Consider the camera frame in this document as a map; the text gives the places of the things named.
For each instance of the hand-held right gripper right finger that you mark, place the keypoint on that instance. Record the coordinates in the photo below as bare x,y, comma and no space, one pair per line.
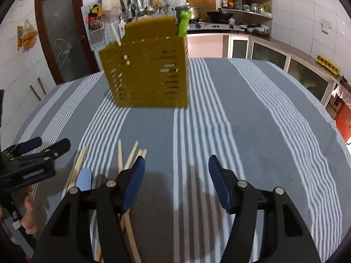
219,180

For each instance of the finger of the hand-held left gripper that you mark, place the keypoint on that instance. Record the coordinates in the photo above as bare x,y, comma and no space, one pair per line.
59,145
30,144

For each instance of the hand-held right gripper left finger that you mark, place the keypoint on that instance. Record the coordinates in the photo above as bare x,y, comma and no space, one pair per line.
135,180

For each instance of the light blue spoon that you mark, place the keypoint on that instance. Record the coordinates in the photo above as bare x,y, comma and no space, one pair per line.
83,179

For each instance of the yellow perforated utensil holder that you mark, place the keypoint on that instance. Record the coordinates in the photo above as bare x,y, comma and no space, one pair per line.
148,68

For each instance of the person's left hand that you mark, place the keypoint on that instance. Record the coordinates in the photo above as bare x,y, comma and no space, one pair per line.
28,211

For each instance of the wooden sticks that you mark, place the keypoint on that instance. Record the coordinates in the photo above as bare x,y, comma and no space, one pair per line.
41,86

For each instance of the orange hanging bag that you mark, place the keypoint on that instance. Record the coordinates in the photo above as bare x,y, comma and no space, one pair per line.
27,35

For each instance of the brown door with frosted glass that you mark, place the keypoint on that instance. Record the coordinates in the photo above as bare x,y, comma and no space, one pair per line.
63,33

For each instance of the kitchen counter cabinet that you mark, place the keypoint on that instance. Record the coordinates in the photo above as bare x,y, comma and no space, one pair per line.
268,52

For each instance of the yellow and red bag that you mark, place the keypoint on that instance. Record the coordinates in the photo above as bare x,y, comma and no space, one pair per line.
95,11

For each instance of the white container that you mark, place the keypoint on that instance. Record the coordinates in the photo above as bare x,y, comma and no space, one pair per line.
111,3

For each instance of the steel gas stove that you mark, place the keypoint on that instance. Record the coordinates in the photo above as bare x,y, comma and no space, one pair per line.
214,26

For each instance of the group of bowls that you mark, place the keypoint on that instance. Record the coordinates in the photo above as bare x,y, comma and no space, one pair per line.
255,30

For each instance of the yellow egg carton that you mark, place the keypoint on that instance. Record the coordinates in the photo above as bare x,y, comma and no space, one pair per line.
327,65

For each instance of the green plastic utensil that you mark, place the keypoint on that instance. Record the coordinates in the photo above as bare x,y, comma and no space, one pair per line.
183,24

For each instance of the row of hanging metal ladles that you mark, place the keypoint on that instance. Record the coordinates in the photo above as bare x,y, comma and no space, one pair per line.
139,4

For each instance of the black wok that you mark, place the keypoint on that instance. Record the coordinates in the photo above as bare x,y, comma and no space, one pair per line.
219,15

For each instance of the steel pot with lid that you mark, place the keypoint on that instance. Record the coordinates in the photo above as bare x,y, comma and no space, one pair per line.
192,12

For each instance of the red sauce bottle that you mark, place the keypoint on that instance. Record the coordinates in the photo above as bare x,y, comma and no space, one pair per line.
231,2

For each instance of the corner wall shelf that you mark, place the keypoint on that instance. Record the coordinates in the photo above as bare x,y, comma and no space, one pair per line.
246,13

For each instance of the white wall socket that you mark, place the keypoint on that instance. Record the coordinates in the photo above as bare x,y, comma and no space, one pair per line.
325,26

